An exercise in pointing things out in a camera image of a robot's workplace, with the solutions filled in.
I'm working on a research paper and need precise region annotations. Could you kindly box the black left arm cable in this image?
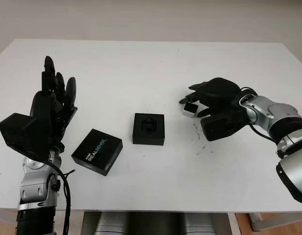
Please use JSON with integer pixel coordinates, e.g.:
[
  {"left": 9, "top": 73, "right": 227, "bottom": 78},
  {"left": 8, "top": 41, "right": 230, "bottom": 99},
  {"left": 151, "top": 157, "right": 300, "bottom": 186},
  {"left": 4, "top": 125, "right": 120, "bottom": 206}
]
[{"left": 43, "top": 159, "right": 77, "bottom": 235}]

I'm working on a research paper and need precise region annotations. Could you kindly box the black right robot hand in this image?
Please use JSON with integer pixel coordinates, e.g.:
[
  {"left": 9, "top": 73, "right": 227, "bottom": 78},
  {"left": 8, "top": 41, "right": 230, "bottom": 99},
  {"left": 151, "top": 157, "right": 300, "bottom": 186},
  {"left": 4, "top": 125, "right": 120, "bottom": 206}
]
[{"left": 179, "top": 77, "right": 242, "bottom": 118}]

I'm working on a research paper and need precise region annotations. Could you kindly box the white table leg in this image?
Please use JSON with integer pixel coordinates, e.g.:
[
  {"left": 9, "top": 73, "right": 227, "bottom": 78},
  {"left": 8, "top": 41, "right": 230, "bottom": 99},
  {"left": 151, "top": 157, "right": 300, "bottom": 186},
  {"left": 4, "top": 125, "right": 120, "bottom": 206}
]
[{"left": 228, "top": 212, "right": 240, "bottom": 235}]

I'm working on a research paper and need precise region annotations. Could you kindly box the small silver depth camera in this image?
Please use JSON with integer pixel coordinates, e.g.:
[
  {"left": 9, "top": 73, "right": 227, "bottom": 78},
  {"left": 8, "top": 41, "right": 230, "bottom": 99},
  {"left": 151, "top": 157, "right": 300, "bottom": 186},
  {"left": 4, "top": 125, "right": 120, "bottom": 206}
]
[{"left": 182, "top": 102, "right": 199, "bottom": 118}]

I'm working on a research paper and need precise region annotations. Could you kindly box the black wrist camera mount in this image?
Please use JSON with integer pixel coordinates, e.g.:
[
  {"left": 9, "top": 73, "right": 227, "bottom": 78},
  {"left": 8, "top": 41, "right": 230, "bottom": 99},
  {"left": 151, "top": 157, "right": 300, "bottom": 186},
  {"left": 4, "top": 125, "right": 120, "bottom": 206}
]
[
  {"left": 200, "top": 107, "right": 247, "bottom": 142},
  {"left": 0, "top": 113, "right": 50, "bottom": 160}
]

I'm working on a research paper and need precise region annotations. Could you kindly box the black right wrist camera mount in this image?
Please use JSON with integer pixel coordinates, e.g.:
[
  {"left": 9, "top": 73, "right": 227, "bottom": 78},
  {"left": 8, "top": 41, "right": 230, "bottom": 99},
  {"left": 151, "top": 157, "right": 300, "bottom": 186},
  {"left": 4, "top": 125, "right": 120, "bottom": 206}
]
[{"left": 200, "top": 107, "right": 247, "bottom": 142}]

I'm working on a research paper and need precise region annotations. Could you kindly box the black box base with insert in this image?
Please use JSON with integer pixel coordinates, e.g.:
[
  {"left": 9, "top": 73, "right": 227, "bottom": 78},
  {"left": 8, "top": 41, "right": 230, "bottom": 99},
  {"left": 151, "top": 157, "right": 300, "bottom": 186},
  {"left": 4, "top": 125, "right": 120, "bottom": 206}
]
[{"left": 132, "top": 113, "right": 165, "bottom": 145}]

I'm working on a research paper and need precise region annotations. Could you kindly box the black RealSense box lid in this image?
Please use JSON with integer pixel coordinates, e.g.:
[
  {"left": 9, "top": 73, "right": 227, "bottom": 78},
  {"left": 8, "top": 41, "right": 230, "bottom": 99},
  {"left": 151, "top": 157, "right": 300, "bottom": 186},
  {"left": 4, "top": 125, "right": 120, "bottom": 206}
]
[{"left": 71, "top": 128, "right": 124, "bottom": 176}]

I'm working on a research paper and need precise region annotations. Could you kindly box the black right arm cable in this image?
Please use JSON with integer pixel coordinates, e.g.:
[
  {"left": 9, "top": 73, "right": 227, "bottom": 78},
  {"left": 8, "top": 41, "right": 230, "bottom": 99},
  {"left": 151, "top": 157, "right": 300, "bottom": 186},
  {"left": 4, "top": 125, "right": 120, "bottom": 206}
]
[{"left": 239, "top": 87, "right": 283, "bottom": 157}]

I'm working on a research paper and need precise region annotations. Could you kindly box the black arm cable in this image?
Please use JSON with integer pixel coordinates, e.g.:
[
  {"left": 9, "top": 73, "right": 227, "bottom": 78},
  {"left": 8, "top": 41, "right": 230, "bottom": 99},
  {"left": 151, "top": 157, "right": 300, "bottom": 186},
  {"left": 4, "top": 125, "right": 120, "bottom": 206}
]
[
  {"left": 239, "top": 87, "right": 283, "bottom": 157},
  {"left": 43, "top": 159, "right": 77, "bottom": 235}
]

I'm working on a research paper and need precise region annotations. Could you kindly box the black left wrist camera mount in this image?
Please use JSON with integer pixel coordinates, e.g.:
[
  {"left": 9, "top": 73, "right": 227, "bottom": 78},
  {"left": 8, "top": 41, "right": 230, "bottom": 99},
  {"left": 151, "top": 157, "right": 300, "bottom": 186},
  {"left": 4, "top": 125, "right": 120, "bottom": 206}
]
[{"left": 0, "top": 113, "right": 50, "bottom": 160}]

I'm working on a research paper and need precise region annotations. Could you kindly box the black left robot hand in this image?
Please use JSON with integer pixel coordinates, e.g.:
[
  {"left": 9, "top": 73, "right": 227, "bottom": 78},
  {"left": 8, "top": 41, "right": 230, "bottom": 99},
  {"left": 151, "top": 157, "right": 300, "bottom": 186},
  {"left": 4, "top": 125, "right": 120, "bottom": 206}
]
[{"left": 30, "top": 55, "right": 78, "bottom": 151}]

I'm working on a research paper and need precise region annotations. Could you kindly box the grey robot torso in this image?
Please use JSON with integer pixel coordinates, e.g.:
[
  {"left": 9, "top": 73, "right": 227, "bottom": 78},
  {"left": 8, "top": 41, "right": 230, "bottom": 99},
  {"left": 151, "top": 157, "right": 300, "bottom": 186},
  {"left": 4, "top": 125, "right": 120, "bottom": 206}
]
[{"left": 96, "top": 212, "right": 208, "bottom": 235}]

